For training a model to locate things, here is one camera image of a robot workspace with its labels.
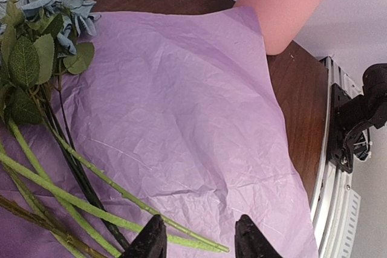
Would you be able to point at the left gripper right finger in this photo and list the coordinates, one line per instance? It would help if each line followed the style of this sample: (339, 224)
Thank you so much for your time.
(250, 242)

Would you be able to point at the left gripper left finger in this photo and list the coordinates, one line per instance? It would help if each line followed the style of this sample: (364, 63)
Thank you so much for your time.
(151, 242)

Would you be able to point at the artificial flower bunch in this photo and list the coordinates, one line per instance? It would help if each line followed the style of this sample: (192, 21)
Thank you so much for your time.
(39, 45)

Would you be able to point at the purple tissue paper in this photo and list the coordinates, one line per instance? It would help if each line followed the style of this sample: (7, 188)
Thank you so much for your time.
(180, 111)

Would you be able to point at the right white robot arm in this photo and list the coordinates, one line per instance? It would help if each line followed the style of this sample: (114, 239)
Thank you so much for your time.
(366, 110)

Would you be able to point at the front aluminium rail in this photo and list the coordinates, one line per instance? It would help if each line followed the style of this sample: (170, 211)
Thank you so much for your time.
(335, 205)

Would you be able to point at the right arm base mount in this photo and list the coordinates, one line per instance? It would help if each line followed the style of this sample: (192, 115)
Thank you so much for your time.
(340, 124)

